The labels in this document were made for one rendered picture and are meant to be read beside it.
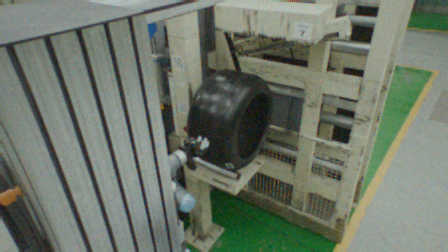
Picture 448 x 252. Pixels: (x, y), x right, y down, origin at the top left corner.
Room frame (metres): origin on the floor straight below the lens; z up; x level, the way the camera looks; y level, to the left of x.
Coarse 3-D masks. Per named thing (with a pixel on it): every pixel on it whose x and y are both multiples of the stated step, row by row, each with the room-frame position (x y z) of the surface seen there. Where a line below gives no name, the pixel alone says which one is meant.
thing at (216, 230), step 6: (216, 228) 1.82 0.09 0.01; (222, 228) 1.82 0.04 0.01; (186, 234) 1.77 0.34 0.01; (216, 234) 1.76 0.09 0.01; (186, 240) 1.71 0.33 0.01; (192, 240) 1.71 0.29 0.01; (198, 240) 1.71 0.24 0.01; (204, 240) 1.70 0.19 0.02; (210, 240) 1.70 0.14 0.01; (198, 246) 1.65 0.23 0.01; (204, 246) 1.63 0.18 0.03; (210, 246) 1.65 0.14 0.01
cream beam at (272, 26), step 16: (240, 0) 1.99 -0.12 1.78; (256, 0) 1.98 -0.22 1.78; (224, 16) 1.86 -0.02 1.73; (240, 16) 1.80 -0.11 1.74; (256, 16) 1.74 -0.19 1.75; (272, 16) 1.69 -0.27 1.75; (288, 16) 1.64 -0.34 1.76; (304, 16) 1.60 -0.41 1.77; (320, 16) 1.59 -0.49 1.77; (240, 32) 1.80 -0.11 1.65; (256, 32) 1.74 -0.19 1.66; (272, 32) 1.69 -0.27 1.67; (288, 32) 1.64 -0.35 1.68; (320, 32) 1.62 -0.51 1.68
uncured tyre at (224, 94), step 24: (216, 72) 1.68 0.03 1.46; (240, 72) 1.68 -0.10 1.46; (216, 96) 1.48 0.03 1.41; (240, 96) 1.46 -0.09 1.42; (264, 96) 1.69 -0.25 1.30; (192, 120) 1.45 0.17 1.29; (216, 120) 1.38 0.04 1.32; (240, 120) 1.41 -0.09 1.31; (264, 120) 1.77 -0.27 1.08; (216, 144) 1.34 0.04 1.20; (240, 144) 1.72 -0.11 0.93; (240, 168) 1.44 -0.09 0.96
